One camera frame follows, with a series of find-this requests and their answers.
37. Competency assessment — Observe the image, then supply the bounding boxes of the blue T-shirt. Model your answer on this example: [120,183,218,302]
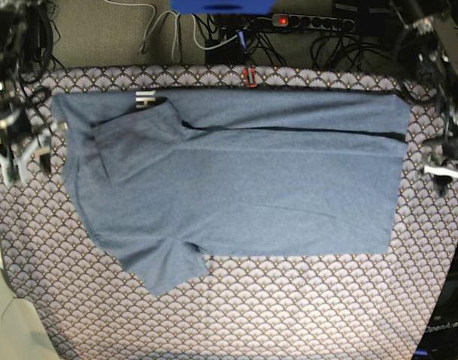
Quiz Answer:
[51,89,411,295]

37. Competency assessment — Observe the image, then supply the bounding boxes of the black cable bundle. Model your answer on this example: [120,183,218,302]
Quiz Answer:
[247,22,402,72]

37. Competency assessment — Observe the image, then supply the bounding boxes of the black OpenArm box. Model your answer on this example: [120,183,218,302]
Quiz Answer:
[412,245,458,359]

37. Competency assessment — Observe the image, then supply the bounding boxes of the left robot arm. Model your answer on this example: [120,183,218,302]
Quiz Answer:
[389,1,458,197]

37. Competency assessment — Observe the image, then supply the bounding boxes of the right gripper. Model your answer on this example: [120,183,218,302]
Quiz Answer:
[0,112,66,186]

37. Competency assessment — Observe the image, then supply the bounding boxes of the black power strip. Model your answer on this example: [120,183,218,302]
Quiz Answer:
[271,13,356,33]

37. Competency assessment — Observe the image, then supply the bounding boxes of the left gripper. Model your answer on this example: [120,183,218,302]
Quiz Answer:
[423,138,458,195]

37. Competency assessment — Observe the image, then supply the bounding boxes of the grey cable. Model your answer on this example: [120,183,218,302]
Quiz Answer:
[104,0,241,63]

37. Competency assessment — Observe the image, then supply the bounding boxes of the fan patterned tablecloth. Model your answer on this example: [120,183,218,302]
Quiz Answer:
[0,82,458,359]

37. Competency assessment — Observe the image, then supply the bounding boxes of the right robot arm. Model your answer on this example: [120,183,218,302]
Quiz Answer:
[0,1,61,186]

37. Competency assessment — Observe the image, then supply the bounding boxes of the blue box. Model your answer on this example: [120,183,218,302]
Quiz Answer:
[170,0,275,14]

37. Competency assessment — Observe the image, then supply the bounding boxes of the red black table clamp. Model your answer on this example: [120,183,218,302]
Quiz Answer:
[243,65,257,89]

